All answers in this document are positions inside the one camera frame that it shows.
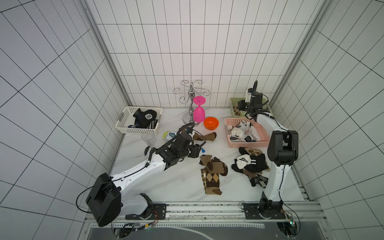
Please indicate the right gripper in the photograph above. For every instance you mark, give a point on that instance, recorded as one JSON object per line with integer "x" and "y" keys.
{"x": 250, "y": 108}

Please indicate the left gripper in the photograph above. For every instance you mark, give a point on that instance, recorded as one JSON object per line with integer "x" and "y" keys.
{"x": 195, "y": 151}

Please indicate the beige green argyle sock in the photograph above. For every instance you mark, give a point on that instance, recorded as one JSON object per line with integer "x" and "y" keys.
{"x": 239, "y": 113}

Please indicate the white sock grey pattern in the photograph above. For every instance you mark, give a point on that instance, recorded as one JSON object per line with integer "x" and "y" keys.
{"x": 243, "y": 132}

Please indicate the brown argyle sock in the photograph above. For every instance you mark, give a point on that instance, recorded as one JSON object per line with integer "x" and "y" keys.
{"x": 213, "y": 169}

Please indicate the black sock white logo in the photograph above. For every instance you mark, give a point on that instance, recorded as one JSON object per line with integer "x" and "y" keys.
{"x": 146, "y": 119}

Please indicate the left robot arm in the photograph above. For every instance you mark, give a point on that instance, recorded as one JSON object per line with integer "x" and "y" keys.
{"x": 110, "y": 196}

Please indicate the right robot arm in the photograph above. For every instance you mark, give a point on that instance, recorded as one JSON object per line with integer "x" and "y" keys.
{"x": 283, "y": 151}

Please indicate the green plastic basket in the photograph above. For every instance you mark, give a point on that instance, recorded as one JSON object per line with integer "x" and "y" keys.
{"x": 234, "y": 104}

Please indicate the pink plastic basket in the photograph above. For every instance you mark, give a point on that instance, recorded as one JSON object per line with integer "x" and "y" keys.
{"x": 264, "y": 136}

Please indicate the white plastic basket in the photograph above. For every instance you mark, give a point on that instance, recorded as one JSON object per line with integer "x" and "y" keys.
{"x": 125, "y": 124}

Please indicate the white sock yellow blue patches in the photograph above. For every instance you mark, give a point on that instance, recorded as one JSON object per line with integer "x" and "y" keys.
{"x": 168, "y": 135}

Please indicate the chrome cup holder stand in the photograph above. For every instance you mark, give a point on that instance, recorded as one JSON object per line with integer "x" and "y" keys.
{"x": 192, "y": 90}

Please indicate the brown long sock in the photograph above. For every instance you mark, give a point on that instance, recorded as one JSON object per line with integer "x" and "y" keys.
{"x": 209, "y": 137}

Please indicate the clear drinking glass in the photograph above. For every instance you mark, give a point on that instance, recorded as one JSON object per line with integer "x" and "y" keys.
{"x": 149, "y": 138}

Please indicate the pink plastic goblet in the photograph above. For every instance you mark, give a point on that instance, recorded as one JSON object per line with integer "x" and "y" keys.
{"x": 199, "y": 113}

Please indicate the orange plastic bowl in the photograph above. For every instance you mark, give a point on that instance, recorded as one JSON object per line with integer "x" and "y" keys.
{"x": 211, "y": 123}

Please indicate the black white sock pile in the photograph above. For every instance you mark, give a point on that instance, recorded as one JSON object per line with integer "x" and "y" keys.
{"x": 251, "y": 162}

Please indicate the black grey argyle sock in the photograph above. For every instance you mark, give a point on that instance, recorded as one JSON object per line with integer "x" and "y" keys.
{"x": 259, "y": 180}

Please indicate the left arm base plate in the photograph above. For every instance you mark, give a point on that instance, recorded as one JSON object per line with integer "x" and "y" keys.
{"x": 152, "y": 212}

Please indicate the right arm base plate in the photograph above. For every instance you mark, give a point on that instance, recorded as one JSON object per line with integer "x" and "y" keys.
{"x": 254, "y": 212}

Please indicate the aluminium rail frame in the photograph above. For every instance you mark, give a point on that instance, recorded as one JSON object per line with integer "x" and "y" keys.
{"x": 230, "y": 214}

